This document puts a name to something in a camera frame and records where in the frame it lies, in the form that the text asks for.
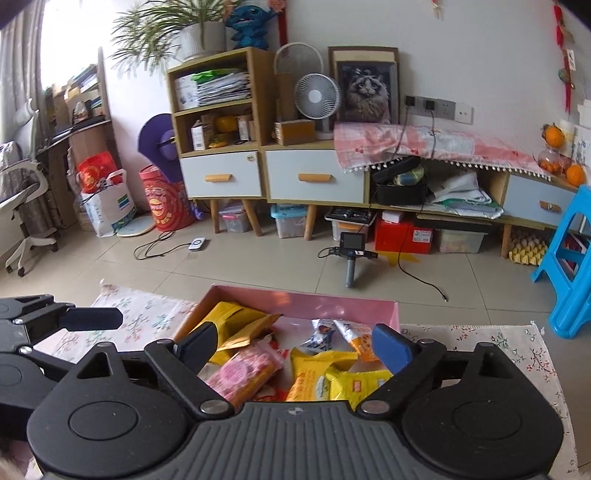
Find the clear bin blue lid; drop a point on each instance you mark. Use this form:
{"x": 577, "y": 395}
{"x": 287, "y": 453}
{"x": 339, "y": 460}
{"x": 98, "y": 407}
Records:
{"x": 288, "y": 224}

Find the white orange snack packet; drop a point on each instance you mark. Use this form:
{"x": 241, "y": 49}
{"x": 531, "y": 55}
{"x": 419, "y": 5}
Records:
{"x": 359, "y": 344}

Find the brown cardboard box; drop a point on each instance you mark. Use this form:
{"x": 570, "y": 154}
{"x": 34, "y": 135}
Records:
{"x": 295, "y": 132}

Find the blue plush toy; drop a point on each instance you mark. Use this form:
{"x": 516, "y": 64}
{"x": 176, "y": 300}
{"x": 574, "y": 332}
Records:
{"x": 251, "y": 25}

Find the wide clear storage bin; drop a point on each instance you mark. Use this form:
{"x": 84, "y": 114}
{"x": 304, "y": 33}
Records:
{"x": 461, "y": 240}

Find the white desk fan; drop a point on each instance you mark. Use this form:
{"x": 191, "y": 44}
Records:
{"x": 316, "y": 96}

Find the wooden bookshelf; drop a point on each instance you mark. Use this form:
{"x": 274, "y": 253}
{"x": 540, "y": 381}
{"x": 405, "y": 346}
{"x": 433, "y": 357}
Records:
{"x": 83, "y": 138}

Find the blue plastic stool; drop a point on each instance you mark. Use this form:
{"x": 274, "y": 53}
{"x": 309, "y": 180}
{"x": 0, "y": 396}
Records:
{"x": 570, "y": 258}

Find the red hanging decoration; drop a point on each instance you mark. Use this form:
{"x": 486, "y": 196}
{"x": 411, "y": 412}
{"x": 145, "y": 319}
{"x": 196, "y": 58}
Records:
{"x": 565, "y": 60}

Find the red cardboard box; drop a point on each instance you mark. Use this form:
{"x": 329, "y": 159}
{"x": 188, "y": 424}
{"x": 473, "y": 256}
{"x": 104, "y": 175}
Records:
{"x": 397, "y": 233}

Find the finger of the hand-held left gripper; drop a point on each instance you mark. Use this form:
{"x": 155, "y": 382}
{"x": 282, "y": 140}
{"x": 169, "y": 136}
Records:
{"x": 92, "y": 318}
{"x": 48, "y": 362}

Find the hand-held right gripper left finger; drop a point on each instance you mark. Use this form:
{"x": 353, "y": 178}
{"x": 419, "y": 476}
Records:
{"x": 198, "y": 344}

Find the yellow paper piece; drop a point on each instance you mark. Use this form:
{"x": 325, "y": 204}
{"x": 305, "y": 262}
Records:
{"x": 406, "y": 261}

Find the white blue snack packet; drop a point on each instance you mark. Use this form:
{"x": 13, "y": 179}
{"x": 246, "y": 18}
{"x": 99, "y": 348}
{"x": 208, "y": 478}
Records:
{"x": 321, "y": 337}

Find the clear bin with keyboard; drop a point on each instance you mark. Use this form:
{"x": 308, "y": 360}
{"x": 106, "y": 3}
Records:
{"x": 348, "y": 217}

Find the pink snack packet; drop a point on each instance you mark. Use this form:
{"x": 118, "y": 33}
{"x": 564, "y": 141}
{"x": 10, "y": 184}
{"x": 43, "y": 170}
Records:
{"x": 244, "y": 371}

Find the white round scale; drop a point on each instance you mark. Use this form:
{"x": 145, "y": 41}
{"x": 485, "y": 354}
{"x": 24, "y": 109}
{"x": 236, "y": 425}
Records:
{"x": 136, "y": 227}

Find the framed cat picture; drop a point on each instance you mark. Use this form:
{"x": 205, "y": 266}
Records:
{"x": 367, "y": 92}

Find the stack of papers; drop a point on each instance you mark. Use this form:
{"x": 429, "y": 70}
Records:
{"x": 221, "y": 87}

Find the black case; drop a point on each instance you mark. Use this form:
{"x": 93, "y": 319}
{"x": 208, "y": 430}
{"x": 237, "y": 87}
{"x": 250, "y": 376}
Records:
{"x": 399, "y": 194}

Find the tall wooden shelf cabinet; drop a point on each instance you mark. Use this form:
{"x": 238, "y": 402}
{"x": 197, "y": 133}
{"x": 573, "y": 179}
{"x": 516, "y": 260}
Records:
{"x": 258, "y": 92}

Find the yellow egg tray stack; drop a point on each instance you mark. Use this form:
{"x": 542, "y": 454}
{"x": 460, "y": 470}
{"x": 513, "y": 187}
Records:
{"x": 528, "y": 251}

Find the pink printed cloth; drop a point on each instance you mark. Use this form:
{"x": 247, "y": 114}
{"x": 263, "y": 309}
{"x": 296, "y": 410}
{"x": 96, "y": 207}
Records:
{"x": 461, "y": 145}

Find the wall socket row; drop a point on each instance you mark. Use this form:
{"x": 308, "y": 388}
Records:
{"x": 445, "y": 108}

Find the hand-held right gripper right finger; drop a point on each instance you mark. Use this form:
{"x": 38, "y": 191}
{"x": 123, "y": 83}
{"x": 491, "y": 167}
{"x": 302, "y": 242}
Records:
{"x": 392, "y": 348}

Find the glass jar of oranges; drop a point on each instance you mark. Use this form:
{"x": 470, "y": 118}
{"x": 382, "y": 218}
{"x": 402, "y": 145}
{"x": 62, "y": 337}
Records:
{"x": 549, "y": 159}

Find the pink cardboard box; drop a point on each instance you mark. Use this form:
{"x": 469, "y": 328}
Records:
{"x": 323, "y": 307}

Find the white board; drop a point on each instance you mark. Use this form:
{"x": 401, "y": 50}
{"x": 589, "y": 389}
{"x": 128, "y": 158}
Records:
{"x": 582, "y": 134}

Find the grey curtain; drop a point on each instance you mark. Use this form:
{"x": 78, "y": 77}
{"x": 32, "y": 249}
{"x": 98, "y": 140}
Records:
{"x": 18, "y": 78}

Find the red plastic bag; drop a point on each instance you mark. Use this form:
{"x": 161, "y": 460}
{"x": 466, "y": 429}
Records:
{"x": 94, "y": 170}

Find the low wooden cabinet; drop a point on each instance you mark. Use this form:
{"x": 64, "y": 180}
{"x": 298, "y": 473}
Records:
{"x": 318, "y": 205}

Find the white charger pad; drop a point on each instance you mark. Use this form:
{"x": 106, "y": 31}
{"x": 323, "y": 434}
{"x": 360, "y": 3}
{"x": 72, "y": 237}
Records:
{"x": 197, "y": 244}

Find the potted green plant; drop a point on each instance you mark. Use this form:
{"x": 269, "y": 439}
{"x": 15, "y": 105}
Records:
{"x": 161, "y": 32}

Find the small white box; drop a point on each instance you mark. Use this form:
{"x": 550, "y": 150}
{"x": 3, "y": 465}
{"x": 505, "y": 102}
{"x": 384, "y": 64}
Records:
{"x": 199, "y": 136}

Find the white shopping bag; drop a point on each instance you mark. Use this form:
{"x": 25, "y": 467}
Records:
{"x": 104, "y": 212}

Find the white office chair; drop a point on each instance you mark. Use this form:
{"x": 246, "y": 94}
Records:
{"x": 25, "y": 203}

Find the red gift bag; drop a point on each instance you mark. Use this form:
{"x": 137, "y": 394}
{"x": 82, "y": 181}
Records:
{"x": 164, "y": 203}

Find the purple hat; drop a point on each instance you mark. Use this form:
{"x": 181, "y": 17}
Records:
{"x": 154, "y": 143}

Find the pile of white papers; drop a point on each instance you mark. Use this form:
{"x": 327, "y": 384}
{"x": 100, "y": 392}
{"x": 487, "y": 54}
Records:
{"x": 466, "y": 198}

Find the orange-yellow snack packet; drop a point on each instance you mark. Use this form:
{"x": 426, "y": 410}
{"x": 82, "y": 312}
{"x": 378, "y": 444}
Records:
{"x": 231, "y": 323}

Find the yellow snack packet orange label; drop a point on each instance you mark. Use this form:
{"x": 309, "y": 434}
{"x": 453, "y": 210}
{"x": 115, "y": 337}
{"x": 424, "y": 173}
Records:
{"x": 358, "y": 385}

